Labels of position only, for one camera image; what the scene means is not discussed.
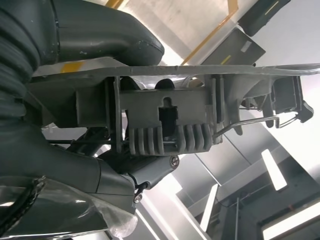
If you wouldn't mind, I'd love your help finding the black case with yellow label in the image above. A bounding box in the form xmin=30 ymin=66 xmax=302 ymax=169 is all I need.
xmin=237 ymin=0 xmax=292 ymax=37

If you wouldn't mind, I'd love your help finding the ceiling light panel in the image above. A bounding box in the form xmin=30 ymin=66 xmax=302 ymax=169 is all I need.
xmin=261 ymin=149 xmax=288 ymax=192
xmin=199 ymin=183 xmax=219 ymax=233
xmin=262 ymin=200 xmax=320 ymax=240

